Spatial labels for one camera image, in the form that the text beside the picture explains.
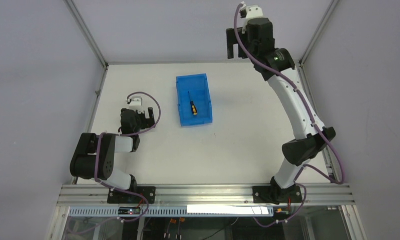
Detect black yellow screwdriver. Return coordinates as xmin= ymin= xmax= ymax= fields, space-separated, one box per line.
xmin=188 ymin=91 xmax=198 ymax=116

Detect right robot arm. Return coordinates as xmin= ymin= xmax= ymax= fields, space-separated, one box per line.
xmin=226 ymin=17 xmax=336 ymax=204

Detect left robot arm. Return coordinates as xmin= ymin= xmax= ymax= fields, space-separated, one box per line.
xmin=70 ymin=107 xmax=155 ymax=193

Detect blue plastic bin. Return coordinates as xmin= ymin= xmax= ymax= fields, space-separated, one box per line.
xmin=176 ymin=73 xmax=213 ymax=127

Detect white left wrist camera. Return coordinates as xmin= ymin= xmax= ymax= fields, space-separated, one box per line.
xmin=127 ymin=96 xmax=145 ymax=114

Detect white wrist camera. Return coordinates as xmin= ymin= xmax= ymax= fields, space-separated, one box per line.
xmin=127 ymin=96 xmax=145 ymax=114
xmin=239 ymin=4 xmax=264 ymax=27

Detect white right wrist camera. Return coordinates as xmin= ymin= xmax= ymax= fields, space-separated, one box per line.
xmin=239 ymin=4 xmax=264 ymax=27

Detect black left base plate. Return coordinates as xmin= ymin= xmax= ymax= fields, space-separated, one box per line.
xmin=107 ymin=185 xmax=156 ymax=204

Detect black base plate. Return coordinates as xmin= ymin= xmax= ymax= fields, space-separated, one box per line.
xmin=252 ymin=185 xmax=303 ymax=205
xmin=107 ymin=185 xmax=156 ymax=204

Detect aluminium frame rail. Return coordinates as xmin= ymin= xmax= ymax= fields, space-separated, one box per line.
xmin=57 ymin=183 xmax=355 ymax=207

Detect slotted cable duct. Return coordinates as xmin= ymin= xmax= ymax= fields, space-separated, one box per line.
xmin=69 ymin=204 xmax=274 ymax=218

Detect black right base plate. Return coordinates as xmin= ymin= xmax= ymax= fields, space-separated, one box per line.
xmin=252 ymin=185 xmax=303 ymax=205

